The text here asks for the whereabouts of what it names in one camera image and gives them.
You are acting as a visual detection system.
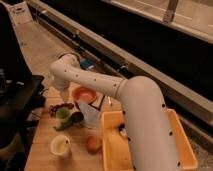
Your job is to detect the orange bowl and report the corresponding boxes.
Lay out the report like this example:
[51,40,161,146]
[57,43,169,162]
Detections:
[72,86,97,104]

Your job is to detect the blue grey device box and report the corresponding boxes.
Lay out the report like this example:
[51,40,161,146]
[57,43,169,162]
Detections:
[80,59,94,70]

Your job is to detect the bunch of dark grapes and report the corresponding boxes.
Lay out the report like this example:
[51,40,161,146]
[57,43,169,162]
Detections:
[49,103,74,117]

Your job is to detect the green pepper toy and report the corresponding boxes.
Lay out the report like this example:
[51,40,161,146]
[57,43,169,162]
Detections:
[53,120,73,131]

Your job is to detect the dish brush black white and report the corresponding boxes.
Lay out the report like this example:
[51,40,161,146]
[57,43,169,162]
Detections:
[118,124,127,138]

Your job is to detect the green plastic cup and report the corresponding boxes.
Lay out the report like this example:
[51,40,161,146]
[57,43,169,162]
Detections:
[56,108,70,124]

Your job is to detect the small metal cup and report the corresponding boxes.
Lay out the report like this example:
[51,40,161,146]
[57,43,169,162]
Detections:
[71,112,84,128]

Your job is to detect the yellow plastic bin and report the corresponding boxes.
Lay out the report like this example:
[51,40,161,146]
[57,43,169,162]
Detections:
[101,109,198,171]

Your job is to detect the orange fruit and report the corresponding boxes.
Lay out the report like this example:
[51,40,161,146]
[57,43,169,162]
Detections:
[86,135,101,153]

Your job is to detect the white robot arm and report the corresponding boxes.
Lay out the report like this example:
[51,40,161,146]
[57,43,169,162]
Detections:
[50,55,182,171]

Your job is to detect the grey cloth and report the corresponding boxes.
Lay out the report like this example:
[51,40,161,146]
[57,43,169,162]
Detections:
[77,100,100,129]

